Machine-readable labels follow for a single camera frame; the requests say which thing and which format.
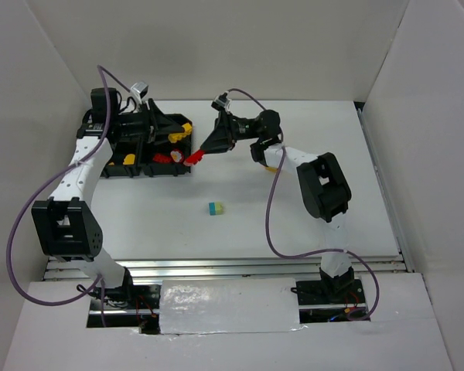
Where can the white cover panel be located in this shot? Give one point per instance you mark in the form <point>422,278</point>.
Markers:
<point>243,305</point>

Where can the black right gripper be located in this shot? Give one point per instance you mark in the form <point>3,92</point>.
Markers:
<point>230,126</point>

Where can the red long lego brick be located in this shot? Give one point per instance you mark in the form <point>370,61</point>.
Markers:
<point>161,158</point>

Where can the teal and green lego block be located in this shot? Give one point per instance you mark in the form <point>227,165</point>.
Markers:
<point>215,208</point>

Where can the red and yellow curved lego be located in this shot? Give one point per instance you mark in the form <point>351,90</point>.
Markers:
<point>194,158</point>

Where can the black four-compartment sorting tray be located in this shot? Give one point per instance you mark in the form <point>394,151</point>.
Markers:
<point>140,149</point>

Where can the yellow oval lego brick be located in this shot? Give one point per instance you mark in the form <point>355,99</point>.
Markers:
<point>129,159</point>

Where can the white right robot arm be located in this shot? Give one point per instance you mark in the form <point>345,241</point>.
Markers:
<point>324,189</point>

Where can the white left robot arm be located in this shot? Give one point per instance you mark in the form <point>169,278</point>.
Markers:
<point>66,226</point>

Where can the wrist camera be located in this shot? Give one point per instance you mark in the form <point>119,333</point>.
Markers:
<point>139,92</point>
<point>221,102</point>

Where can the red flower print lego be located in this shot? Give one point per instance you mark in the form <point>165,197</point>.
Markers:
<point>177,156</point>

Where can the yellow curved lego top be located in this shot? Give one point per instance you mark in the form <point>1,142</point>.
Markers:
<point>186,131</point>

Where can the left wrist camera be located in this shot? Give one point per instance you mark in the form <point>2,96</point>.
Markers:
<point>139,92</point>

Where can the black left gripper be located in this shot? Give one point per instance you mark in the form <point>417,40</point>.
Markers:
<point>151,124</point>

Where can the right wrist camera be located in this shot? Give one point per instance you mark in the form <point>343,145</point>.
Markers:
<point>221,102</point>

